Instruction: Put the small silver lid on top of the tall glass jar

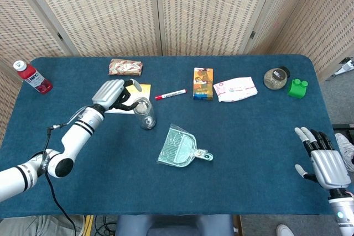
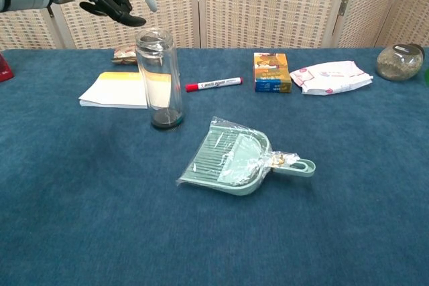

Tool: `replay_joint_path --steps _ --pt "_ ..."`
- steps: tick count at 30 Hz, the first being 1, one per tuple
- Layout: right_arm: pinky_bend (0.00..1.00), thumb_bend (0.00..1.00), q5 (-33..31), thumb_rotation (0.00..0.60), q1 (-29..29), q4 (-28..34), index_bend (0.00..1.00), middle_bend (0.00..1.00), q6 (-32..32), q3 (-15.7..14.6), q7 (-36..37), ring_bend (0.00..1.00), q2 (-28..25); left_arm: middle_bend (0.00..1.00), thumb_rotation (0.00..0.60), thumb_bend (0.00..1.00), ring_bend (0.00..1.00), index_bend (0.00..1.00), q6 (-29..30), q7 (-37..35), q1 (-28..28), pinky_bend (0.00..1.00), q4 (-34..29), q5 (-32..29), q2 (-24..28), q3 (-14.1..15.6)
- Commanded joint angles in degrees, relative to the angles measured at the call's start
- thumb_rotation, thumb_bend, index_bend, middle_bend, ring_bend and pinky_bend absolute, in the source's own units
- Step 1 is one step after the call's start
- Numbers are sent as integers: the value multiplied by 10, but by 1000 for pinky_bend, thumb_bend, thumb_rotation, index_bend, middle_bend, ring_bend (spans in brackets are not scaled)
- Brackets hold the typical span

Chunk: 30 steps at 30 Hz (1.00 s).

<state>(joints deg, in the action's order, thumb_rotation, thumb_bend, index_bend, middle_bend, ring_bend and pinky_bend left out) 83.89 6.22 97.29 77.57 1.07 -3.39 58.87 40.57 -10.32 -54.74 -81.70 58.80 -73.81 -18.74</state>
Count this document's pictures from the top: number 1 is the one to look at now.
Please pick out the brown patterned snack packet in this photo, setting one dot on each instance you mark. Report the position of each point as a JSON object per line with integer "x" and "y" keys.
{"x": 125, "y": 67}

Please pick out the grey trousers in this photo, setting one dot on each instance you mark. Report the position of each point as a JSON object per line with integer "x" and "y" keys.
{"x": 33, "y": 226}

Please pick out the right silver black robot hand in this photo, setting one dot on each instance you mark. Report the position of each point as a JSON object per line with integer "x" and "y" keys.
{"x": 330, "y": 168}

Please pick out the white pink shoe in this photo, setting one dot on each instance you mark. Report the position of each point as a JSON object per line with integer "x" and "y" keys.
{"x": 345, "y": 150}

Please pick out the white yellow notepad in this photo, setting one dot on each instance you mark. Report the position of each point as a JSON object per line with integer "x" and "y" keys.
{"x": 145, "y": 89}

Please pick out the glass jar with black lid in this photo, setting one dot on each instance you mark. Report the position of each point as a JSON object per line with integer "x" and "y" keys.
{"x": 273, "y": 79}

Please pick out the woven folding screen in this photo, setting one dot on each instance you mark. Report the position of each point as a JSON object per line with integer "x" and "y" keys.
{"x": 110, "y": 12}

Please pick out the clear glass jar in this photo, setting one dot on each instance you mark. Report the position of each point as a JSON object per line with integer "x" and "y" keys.
{"x": 146, "y": 121}

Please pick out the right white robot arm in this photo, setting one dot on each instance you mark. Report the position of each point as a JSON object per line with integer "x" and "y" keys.
{"x": 344, "y": 211}

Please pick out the grey metal stand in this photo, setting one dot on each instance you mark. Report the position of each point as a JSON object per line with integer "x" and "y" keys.
{"x": 345, "y": 67}

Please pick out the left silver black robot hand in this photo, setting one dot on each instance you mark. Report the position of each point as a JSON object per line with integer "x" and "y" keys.
{"x": 109, "y": 93}

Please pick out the black box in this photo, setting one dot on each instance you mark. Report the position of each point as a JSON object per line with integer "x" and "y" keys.
{"x": 344, "y": 126}

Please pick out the mint green wrapped dustpan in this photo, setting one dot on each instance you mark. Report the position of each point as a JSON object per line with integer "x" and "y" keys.
{"x": 179, "y": 147}

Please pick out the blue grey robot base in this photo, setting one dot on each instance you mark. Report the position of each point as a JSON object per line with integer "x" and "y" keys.
{"x": 177, "y": 226}

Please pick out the green plastic block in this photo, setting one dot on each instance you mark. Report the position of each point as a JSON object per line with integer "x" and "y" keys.
{"x": 297, "y": 89}

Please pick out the yellow strip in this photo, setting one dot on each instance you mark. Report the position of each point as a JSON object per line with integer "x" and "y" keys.
{"x": 88, "y": 226}

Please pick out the metal screen hinge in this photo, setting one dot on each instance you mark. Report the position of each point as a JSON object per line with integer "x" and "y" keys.
{"x": 59, "y": 36}
{"x": 252, "y": 35}

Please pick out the blue felt table cloth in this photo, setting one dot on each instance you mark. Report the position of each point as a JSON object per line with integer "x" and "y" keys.
{"x": 249, "y": 150}

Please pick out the white pink tissue packet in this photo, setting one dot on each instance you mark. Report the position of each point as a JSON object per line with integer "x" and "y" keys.
{"x": 235, "y": 89}

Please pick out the red NFC juice bottle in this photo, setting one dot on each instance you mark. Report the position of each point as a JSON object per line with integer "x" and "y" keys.
{"x": 34, "y": 79}

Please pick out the red whiteboard marker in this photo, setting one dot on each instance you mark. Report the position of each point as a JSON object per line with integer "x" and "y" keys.
{"x": 170, "y": 94}

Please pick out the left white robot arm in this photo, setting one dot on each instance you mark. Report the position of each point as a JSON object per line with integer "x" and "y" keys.
{"x": 77, "y": 136}

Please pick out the orange blue carton box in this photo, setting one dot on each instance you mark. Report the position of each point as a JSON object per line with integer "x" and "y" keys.
{"x": 203, "y": 84}

